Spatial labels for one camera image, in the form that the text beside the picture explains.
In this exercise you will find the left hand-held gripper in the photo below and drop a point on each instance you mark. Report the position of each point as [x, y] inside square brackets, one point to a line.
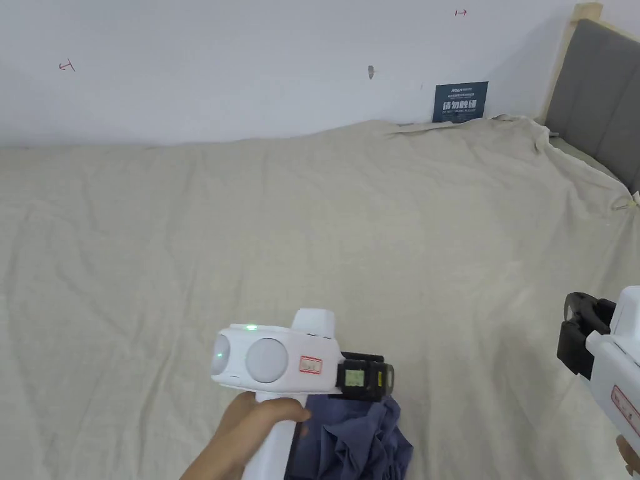
[280, 357]

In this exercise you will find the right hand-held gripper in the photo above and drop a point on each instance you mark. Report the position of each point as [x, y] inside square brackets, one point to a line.
[620, 360]

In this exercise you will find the dark blue shirt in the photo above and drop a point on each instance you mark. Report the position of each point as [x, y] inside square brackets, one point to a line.
[360, 445]

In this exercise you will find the person's left forearm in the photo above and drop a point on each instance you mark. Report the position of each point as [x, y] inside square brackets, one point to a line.
[212, 465]

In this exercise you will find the person's left hand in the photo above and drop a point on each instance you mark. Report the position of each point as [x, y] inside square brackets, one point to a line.
[250, 420]

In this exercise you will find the person's right hand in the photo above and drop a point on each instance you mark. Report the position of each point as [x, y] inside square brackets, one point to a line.
[631, 452]

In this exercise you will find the bed with beige sheet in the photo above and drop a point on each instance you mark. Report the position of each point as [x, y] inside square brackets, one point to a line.
[250, 225]

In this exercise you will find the grey padded headboard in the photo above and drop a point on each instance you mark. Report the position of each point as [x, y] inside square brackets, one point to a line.
[600, 90]

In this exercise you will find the dark blue sign card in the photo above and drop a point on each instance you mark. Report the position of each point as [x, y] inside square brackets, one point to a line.
[460, 102]

